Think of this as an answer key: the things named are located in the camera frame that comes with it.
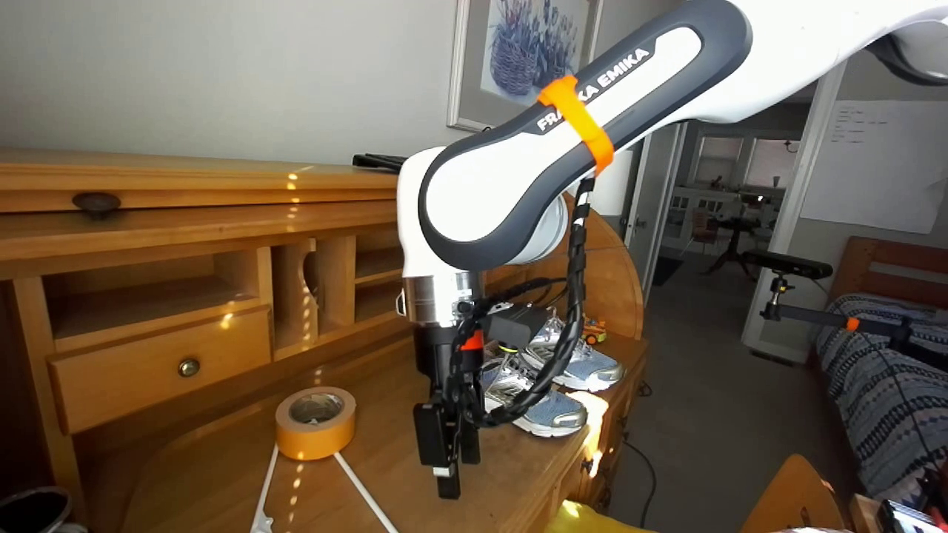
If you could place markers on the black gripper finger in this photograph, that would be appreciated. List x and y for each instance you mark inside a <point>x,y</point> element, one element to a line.
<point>468,430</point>
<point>431,434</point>

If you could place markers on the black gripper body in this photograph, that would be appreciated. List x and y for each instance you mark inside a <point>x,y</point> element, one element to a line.
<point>440,360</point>

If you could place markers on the orange tape roll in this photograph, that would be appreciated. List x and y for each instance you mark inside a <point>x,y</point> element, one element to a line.
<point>315,445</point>

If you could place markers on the black clamp arm orange joints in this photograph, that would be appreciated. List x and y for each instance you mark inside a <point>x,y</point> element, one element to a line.
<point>803,316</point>

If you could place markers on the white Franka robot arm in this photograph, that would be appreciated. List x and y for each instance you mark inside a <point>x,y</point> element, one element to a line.
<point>493,196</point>

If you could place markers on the small wooden drawer brass knob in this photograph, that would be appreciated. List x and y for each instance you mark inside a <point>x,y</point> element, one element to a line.
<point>120,381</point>

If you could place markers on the blue grey sneaker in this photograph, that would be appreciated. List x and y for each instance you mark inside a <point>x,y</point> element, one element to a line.
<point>592,372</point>
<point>552,417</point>

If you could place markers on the yellow cushion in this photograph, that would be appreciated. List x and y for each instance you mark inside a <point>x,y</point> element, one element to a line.
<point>592,519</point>

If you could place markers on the orange toy car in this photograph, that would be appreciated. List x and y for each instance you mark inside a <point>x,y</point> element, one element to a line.
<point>595,331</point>

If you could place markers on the black keyboard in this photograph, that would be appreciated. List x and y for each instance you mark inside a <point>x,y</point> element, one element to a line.
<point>378,161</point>

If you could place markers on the wooden roll-top desk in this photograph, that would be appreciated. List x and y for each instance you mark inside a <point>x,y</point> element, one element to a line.
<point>197,474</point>

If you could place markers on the white door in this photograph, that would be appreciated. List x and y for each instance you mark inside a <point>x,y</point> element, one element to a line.
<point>656,218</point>

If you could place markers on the framed blue floral picture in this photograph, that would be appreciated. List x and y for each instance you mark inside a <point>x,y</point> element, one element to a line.
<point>527,48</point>

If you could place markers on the wooden chair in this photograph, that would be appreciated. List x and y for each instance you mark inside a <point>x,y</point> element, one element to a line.
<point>795,498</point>

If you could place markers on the dark round container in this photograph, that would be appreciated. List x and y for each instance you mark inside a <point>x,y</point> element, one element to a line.
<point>33,511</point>

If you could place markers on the bed with striped blanket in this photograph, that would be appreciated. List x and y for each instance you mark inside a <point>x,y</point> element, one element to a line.
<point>890,396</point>

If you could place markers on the whiteboard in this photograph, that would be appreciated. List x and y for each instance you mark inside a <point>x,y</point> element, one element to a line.
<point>877,164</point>

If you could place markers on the dark pedestal table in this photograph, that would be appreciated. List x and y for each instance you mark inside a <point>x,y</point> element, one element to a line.
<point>732,230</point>

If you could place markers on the black stereo camera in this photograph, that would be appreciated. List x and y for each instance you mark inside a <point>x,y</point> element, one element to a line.
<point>785,266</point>

